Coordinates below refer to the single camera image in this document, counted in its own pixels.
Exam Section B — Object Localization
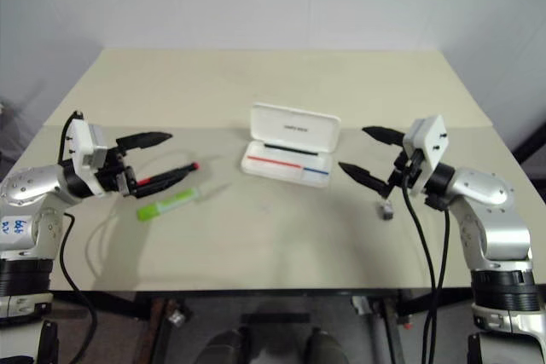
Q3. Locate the thin translucent white cord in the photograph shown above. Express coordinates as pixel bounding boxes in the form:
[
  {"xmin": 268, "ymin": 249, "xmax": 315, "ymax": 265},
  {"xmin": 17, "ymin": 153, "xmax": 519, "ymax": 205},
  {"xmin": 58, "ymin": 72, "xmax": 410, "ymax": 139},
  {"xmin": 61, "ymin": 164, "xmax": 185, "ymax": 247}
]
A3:
[{"xmin": 84, "ymin": 149, "xmax": 195, "ymax": 278}]

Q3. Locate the white label blue handwriting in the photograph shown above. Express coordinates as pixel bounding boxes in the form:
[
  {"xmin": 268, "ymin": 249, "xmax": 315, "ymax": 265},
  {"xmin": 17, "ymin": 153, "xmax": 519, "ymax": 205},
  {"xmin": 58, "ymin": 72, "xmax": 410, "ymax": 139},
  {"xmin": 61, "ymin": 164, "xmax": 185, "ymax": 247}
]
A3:
[{"xmin": 0, "ymin": 215, "xmax": 34, "ymax": 251}]

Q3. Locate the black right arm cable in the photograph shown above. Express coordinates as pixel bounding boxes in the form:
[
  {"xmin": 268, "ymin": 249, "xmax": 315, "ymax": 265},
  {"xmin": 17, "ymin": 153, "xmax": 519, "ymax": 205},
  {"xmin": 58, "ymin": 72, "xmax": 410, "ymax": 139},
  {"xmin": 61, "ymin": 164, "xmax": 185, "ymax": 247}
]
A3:
[{"xmin": 400, "ymin": 176, "xmax": 452, "ymax": 364}]

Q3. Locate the grey metal table leg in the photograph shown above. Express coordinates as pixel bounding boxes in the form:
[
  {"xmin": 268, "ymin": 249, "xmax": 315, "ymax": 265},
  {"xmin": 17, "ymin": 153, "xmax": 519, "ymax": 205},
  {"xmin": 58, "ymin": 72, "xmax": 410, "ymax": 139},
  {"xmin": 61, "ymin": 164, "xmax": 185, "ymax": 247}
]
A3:
[{"xmin": 351, "ymin": 294, "xmax": 410, "ymax": 364}]

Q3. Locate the white open pencil case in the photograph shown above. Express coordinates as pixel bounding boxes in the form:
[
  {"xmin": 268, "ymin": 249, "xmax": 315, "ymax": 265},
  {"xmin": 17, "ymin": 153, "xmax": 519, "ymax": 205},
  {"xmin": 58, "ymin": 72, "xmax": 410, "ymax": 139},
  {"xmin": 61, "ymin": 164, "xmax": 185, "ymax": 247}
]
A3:
[{"xmin": 240, "ymin": 101, "xmax": 343, "ymax": 190}]

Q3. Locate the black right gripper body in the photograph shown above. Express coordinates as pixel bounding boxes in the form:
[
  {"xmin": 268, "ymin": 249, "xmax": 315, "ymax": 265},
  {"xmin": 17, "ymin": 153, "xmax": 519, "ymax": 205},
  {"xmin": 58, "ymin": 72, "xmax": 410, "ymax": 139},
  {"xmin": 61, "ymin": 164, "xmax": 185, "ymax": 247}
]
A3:
[{"xmin": 386, "ymin": 145, "xmax": 426, "ymax": 195}]

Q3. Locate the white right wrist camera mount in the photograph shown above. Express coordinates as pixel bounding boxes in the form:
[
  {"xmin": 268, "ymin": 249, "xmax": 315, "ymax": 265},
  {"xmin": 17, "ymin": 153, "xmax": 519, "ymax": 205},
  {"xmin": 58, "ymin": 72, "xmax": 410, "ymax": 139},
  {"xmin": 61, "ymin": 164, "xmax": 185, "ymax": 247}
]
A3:
[{"xmin": 402, "ymin": 114, "xmax": 449, "ymax": 195}]

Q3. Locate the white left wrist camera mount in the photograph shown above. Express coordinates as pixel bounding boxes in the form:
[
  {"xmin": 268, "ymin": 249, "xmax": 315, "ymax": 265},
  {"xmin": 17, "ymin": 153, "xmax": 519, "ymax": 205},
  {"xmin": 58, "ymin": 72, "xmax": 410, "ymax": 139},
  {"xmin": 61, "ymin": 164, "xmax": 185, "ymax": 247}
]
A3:
[{"xmin": 67, "ymin": 118, "xmax": 110, "ymax": 197}]

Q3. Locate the rusty brown bar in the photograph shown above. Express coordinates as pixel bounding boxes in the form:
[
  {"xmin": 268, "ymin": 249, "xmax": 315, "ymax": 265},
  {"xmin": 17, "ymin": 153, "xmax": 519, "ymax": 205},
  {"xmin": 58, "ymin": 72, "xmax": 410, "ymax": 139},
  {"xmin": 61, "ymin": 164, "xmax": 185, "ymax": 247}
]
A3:
[{"xmin": 142, "ymin": 298, "xmax": 183, "ymax": 364}]

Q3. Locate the black and red pen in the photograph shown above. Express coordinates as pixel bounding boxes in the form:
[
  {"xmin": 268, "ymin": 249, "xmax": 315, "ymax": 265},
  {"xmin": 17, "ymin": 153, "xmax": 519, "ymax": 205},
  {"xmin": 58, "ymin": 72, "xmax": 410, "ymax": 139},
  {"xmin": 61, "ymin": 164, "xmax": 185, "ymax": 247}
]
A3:
[{"xmin": 136, "ymin": 161, "xmax": 201, "ymax": 188}]

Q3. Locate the green highlighter clear cap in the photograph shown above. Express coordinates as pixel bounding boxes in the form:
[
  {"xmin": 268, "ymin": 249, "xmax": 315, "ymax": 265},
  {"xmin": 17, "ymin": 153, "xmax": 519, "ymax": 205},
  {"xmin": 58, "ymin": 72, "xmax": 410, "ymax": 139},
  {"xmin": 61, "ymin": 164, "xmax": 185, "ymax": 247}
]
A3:
[{"xmin": 136, "ymin": 183, "xmax": 234, "ymax": 222}]

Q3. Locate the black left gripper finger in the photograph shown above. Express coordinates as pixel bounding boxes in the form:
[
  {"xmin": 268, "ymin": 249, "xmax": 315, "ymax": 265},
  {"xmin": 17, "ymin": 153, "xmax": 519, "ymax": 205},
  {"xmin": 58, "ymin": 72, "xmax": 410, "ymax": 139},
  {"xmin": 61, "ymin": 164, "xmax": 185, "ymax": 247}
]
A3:
[
  {"xmin": 115, "ymin": 130, "xmax": 174, "ymax": 156},
  {"xmin": 135, "ymin": 170, "xmax": 189, "ymax": 199}
]

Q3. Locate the black stand leg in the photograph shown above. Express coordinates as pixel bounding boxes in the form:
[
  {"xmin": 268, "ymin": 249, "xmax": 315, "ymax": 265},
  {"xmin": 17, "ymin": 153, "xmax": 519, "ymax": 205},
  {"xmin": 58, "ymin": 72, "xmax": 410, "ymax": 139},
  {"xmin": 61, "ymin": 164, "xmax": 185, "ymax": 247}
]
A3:
[{"xmin": 510, "ymin": 111, "xmax": 546, "ymax": 169}]

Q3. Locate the dark rounded shape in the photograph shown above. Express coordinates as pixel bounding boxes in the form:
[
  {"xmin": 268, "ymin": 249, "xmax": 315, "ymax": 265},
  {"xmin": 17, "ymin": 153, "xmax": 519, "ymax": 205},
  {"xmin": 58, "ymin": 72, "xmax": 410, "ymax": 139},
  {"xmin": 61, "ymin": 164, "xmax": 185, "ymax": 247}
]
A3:
[
  {"xmin": 203, "ymin": 326, "xmax": 253, "ymax": 364},
  {"xmin": 305, "ymin": 326, "xmax": 351, "ymax": 364}
]

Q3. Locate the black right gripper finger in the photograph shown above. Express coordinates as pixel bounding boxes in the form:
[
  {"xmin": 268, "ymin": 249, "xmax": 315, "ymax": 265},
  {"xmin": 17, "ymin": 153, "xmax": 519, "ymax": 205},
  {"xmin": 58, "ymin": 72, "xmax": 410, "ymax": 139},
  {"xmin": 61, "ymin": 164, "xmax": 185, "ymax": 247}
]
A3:
[
  {"xmin": 362, "ymin": 125, "xmax": 404, "ymax": 147},
  {"xmin": 338, "ymin": 161, "xmax": 392, "ymax": 200}
]

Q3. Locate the small grey eraser block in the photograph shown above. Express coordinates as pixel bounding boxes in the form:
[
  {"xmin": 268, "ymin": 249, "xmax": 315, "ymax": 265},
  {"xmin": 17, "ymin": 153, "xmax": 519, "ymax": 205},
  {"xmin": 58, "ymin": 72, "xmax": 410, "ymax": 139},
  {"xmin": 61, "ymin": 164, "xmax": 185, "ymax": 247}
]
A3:
[{"xmin": 375, "ymin": 198, "xmax": 396, "ymax": 222}]

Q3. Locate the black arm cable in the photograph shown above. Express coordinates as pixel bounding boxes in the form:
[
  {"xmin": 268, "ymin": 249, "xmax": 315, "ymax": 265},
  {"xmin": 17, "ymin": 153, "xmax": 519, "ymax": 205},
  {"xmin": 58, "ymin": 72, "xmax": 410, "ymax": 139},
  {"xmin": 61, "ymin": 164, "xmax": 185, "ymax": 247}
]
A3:
[
  {"xmin": 58, "ymin": 111, "xmax": 100, "ymax": 364},
  {"xmin": 400, "ymin": 176, "xmax": 452, "ymax": 364}
]

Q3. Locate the black table frame bar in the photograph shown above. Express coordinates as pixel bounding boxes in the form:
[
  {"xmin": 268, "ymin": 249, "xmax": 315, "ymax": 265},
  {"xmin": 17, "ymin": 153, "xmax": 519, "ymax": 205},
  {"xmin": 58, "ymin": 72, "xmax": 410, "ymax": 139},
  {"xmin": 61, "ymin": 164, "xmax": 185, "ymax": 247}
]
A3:
[{"xmin": 49, "ymin": 290, "xmax": 151, "ymax": 321}]

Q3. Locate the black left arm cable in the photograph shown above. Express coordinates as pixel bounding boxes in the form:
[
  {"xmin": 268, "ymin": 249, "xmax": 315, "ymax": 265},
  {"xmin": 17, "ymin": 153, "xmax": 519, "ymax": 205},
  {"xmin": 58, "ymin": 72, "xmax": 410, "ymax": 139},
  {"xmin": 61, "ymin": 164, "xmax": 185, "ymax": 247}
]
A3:
[{"xmin": 58, "ymin": 111, "xmax": 100, "ymax": 364}]

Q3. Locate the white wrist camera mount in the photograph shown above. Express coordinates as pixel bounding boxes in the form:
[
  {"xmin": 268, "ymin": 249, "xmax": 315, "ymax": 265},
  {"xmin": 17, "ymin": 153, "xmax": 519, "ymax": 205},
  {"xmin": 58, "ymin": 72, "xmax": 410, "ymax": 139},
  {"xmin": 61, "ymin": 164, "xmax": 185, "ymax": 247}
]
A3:
[
  {"xmin": 402, "ymin": 114, "xmax": 449, "ymax": 195},
  {"xmin": 67, "ymin": 118, "xmax": 110, "ymax": 197}
]

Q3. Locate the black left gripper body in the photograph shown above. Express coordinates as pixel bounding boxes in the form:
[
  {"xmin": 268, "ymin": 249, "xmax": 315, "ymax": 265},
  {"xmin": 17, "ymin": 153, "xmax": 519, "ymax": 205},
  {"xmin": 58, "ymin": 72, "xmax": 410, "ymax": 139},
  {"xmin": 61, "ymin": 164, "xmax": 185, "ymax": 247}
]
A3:
[{"xmin": 95, "ymin": 144, "xmax": 139, "ymax": 199}]

